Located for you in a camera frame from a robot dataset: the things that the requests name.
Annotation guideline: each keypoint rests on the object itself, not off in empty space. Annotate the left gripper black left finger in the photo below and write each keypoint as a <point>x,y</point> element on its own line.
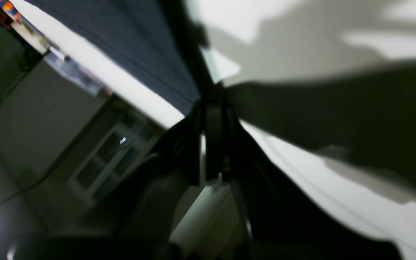
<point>168,171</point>

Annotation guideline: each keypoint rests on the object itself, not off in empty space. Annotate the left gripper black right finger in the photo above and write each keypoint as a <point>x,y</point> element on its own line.
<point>217,151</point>

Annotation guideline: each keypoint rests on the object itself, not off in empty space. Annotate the black T-shirt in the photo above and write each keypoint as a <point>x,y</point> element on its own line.
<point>320,100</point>

